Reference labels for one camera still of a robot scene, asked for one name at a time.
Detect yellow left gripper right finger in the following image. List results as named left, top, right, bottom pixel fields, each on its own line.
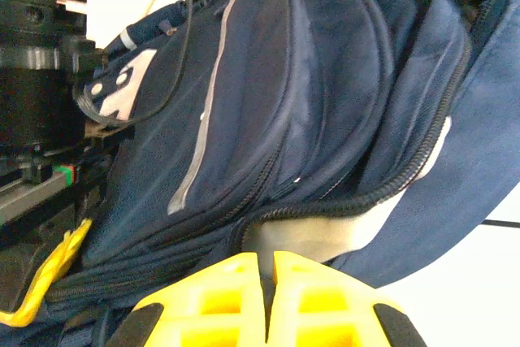
left=266, top=249, right=427, bottom=347

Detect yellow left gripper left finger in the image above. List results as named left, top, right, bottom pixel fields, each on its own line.
left=107, top=251, right=271, bottom=347

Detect navy blue backpack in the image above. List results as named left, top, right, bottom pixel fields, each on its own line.
left=0, top=0, right=520, bottom=347

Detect thin black cable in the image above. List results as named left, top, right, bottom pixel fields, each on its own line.
left=71, top=0, right=194, bottom=125

